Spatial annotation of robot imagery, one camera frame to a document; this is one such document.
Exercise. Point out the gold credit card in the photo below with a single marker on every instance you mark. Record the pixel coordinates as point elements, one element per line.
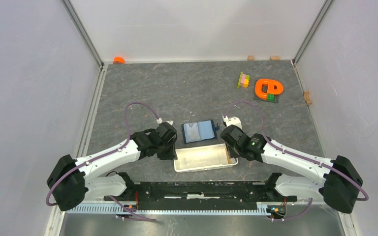
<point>231,160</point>

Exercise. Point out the white plastic tray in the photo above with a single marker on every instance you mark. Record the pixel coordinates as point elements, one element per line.
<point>203,158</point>

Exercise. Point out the orange marble run piece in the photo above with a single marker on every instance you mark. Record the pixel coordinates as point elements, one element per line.
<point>264,86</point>

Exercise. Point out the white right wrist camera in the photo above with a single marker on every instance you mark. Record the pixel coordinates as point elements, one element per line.
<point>228,121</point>

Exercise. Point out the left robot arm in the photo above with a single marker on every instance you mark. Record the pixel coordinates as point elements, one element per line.
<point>73,181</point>

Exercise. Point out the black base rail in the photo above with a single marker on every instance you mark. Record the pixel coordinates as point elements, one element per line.
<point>195,195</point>

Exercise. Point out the navy blue card holder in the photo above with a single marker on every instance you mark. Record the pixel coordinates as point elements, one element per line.
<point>207,131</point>

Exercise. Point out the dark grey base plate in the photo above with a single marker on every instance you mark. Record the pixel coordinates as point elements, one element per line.
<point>276,100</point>

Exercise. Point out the curved wooden piece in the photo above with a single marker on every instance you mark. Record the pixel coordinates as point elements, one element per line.
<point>307,98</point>

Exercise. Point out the pink green block stack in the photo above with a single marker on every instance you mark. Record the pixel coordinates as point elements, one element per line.
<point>243,81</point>

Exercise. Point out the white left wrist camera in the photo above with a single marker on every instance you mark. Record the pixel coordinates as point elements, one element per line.
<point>160,121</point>

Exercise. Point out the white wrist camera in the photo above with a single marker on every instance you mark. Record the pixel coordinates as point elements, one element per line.
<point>160,121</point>
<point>228,121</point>

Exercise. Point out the green lego brick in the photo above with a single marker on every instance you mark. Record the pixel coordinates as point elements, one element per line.
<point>270,97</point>

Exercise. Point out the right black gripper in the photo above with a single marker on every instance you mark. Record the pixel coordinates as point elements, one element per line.
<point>232,152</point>

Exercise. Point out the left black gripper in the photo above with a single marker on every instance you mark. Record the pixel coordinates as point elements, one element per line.
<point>172,154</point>

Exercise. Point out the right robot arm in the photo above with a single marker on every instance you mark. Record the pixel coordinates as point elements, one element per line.
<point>335,181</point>

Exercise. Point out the silver VIP credit card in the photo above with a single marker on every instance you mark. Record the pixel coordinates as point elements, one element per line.
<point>191,132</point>

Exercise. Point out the orange round cap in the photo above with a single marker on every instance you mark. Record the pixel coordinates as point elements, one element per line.
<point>118,60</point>

